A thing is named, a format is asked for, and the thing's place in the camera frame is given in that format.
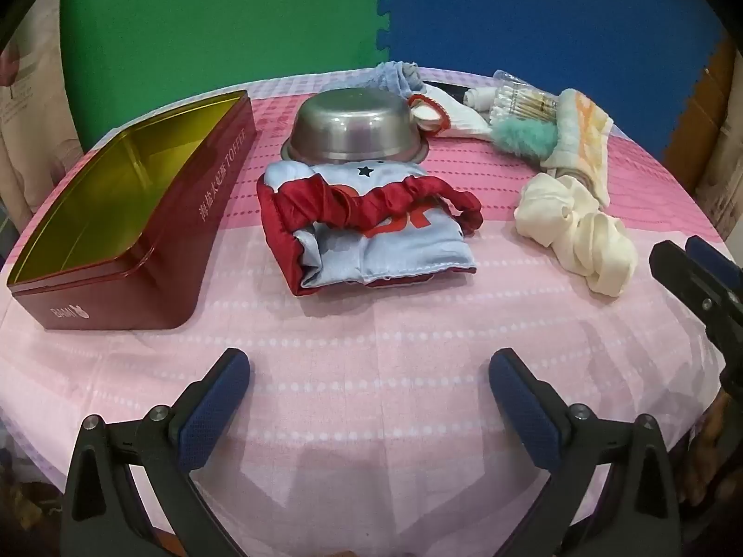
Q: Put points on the beige printed curtain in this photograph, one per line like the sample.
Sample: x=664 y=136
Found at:
x=35 y=127

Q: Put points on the green foam mat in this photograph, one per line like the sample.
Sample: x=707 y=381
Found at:
x=232 y=23

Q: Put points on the cardboard box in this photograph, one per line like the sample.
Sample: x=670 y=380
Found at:
x=720 y=145

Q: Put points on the striped cream towel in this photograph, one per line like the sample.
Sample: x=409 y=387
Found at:
x=580 y=127

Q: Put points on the red tin box gold inside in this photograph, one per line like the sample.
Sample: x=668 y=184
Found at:
x=191 y=232

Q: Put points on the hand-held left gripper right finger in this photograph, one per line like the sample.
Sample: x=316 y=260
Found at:
x=525 y=412

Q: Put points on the blue foam mat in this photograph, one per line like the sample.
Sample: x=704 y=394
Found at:
x=551 y=11

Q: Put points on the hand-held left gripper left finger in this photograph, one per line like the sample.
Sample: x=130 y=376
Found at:
x=212 y=412

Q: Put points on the teal fluffy scrunchie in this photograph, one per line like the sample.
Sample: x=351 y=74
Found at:
x=522 y=134

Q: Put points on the cotton swab packet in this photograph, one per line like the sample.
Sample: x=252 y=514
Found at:
x=522 y=101

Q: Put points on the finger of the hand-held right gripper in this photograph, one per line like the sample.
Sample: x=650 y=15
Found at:
x=676 y=275
x=711 y=258

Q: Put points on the white folded cloth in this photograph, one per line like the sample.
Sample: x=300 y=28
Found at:
x=464 y=120

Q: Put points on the cream scrunchie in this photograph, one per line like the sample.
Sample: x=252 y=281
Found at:
x=580 y=232

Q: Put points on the stainless steel bowl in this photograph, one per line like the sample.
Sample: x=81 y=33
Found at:
x=354 y=122

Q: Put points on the light blue and red cloth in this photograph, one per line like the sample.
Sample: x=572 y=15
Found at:
x=377 y=249

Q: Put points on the pink checked tablecloth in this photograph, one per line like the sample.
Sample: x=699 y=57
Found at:
x=371 y=360

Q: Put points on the white pad with red trim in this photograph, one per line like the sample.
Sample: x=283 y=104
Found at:
x=429 y=115

